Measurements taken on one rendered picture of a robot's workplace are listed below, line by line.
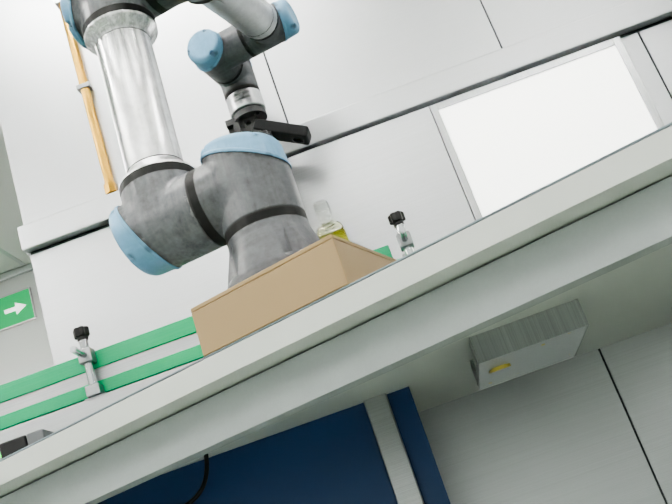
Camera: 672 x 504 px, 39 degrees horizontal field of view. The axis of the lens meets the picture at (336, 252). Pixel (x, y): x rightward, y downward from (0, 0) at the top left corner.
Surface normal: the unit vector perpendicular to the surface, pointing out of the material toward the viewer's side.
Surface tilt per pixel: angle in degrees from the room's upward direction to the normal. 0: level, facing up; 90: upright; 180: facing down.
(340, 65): 90
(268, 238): 72
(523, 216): 90
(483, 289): 90
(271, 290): 90
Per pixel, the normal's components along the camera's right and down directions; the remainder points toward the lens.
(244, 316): -0.47, -0.17
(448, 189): -0.15, -0.31
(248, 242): -0.52, -0.44
